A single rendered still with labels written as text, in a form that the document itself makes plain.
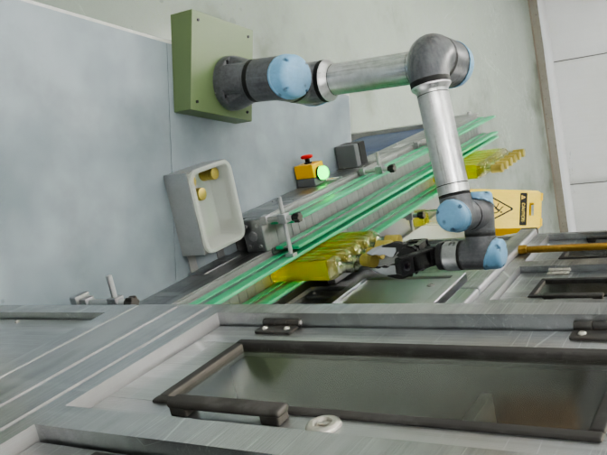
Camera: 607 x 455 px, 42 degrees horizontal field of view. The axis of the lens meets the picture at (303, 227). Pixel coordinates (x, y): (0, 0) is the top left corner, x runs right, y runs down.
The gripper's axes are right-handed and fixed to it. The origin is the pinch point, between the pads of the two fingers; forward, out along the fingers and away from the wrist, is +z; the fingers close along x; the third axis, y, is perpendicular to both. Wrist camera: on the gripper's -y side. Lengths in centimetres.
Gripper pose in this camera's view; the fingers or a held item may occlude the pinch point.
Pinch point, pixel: (371, 261)
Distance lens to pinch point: 209.1
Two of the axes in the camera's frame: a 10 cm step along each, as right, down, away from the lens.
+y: 5.1, -2.8, 8.1
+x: -2.0, -9.6, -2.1
